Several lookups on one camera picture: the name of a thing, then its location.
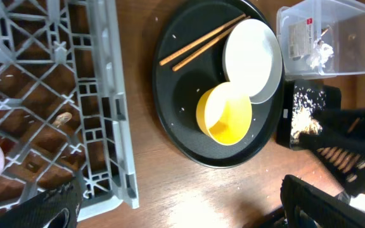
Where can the clear plastic bin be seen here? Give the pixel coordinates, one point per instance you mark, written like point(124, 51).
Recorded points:
point(299, 26)

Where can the round black tray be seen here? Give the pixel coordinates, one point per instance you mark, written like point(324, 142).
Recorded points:
point(176, 94)

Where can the food scraps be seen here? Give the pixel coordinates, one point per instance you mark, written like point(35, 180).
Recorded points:
point(305, 103)

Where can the grey dishwasher rack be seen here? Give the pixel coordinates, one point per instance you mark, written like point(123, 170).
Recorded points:
point(63, 107)

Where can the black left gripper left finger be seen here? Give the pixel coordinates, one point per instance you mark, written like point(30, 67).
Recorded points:
point(57, 207)

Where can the yellow bowl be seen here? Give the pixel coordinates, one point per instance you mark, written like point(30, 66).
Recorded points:
point(224, 114)

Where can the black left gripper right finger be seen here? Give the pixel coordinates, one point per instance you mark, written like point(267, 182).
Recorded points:
point(299, 197)

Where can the white upper plate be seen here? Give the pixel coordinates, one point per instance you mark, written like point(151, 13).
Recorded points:
point(247, 57)

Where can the black rectangular bin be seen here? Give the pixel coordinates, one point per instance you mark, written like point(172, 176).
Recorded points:
point(333, 101)

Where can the white wrapper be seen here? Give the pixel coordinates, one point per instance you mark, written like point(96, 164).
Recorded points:
point(320, 55)

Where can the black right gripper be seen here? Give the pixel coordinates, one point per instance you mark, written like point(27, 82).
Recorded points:
point(341, 146)

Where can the grey lower plate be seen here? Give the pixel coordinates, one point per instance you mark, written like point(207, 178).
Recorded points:
point(274, 79)

